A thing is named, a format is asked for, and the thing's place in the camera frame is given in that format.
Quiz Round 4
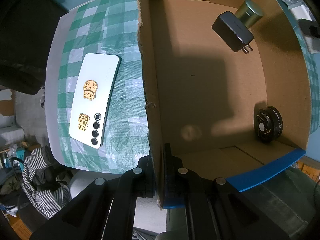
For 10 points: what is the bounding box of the green round metal tin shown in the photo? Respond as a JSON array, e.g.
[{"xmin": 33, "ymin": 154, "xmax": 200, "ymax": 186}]
[{"xmin": 235, "ymin": 0, "xmax": 264, "ymax": 29}]

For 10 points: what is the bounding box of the grey Ugreen wall charger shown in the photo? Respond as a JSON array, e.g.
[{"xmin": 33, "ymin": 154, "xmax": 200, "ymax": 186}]
[{"xmin": 212, "ymin": 11, "xmax": 254, "ymax": 54}]

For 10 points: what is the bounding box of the blue cardboard box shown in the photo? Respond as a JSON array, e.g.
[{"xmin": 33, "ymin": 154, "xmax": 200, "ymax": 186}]
[{"xmin": 137, "ymin": 0, "xmax": 311, "ymax": 208}]

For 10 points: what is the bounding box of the black round camera lens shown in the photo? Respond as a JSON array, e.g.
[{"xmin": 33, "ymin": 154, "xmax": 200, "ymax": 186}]
[{"xmin": 254, "ymin": 106, "xmax": 283, "ymax": 144}]

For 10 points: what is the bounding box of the striped black white cloth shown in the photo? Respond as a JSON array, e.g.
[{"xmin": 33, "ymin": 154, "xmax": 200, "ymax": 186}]
[{"xmin": 22, "ymin": 146, "xmax": 72, "ymax": 219}]

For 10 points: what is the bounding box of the green checkered plastic tablecloth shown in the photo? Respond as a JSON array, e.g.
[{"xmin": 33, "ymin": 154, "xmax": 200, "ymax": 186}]
[{"xmin": 57, "ymin": 0, "xmax": 150, "ymax": 174}]

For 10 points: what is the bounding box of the white smartphone with stickers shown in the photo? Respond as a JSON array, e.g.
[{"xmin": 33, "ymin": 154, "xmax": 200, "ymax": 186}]
[{"xmin": 69, "ymin": 53, "xmax": 121, "ymax": 149}]

